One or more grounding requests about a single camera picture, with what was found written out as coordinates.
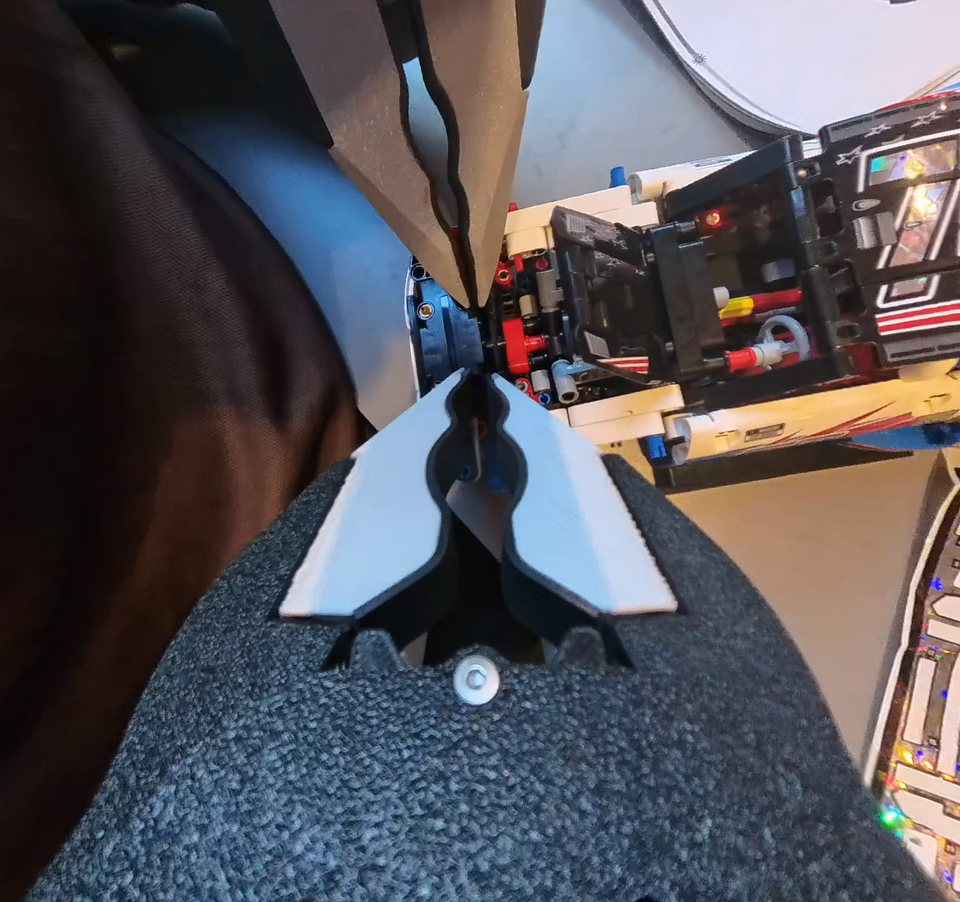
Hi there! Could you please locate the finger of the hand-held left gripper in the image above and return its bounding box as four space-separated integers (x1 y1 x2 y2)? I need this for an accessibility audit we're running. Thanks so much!
240 0 477 311
408 0 532 309

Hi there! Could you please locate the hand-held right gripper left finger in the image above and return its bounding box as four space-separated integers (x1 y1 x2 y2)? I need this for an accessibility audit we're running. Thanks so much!
277 368 470 622

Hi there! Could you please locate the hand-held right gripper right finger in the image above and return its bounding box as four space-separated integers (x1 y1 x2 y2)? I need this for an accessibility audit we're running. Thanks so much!
489 373 680 618

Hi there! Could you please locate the black white brick bumper assembly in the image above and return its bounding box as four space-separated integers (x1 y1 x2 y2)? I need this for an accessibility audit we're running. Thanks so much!
406 253 505 491

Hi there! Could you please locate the red white blue brick race car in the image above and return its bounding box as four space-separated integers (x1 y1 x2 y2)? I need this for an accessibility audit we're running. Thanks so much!
483 92 960 494

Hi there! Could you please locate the white instruction booklet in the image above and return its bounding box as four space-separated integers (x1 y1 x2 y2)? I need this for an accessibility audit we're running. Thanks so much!
603 0 960 137

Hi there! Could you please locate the grey desk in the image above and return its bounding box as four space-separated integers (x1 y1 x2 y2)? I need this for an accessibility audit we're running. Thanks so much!
150 0 946 768

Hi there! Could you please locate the person's brown shirt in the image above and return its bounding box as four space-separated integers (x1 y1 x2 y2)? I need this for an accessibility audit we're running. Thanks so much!
0 0 376 902

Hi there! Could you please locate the holographic sticker sheet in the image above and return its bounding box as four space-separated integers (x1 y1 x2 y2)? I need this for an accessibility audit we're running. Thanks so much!
862 460 960 881

